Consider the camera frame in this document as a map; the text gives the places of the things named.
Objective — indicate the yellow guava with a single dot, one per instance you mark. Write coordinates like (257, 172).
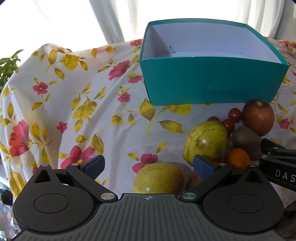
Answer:
(158, 178)

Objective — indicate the dark object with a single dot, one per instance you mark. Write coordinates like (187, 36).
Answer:
(5, 197)

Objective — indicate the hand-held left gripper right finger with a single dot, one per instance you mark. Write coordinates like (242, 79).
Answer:
(203, 166)

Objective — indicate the floral tablecloth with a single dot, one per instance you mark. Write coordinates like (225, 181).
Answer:
(69, 104)

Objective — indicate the white curtain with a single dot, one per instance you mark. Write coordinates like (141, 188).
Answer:
(69, 20)

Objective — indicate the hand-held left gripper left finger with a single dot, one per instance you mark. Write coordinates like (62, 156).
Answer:
(94, 166)

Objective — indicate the small orange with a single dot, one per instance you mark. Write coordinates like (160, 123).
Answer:
(238, 158)

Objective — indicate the red apple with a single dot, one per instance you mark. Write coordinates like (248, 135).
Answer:
(257, 117)
(193, 182)

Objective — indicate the green plant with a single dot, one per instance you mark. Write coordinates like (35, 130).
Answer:
(8, 67)

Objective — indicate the brown kiwi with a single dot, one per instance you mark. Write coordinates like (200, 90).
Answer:
(246, 141)

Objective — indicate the large yellow-green guava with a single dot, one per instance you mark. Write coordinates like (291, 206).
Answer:
(207, 141)

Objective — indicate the teal cardboard box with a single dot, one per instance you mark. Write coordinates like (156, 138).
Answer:
(208, 81)

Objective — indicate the red cherry tomato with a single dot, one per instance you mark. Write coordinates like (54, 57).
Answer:
(234, 114)
(213, 118)
(229, 125)

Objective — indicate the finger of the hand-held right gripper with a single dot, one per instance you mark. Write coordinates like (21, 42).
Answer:
(275, 150)

